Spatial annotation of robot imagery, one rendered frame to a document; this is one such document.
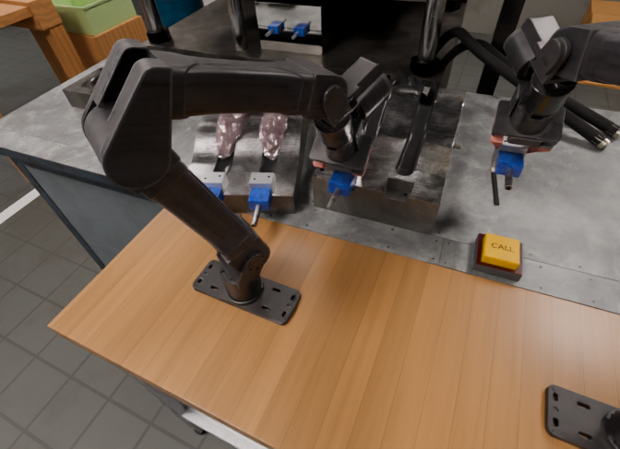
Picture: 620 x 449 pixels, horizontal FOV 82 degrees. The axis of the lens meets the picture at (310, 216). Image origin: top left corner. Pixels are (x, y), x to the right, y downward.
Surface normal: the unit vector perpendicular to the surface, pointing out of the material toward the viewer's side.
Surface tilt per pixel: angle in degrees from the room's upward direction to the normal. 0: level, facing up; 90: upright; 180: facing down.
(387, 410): 0
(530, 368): 0
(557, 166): 0
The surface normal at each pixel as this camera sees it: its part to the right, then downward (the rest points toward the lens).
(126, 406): -0.05, -0.69
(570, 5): -0.41, 0.68
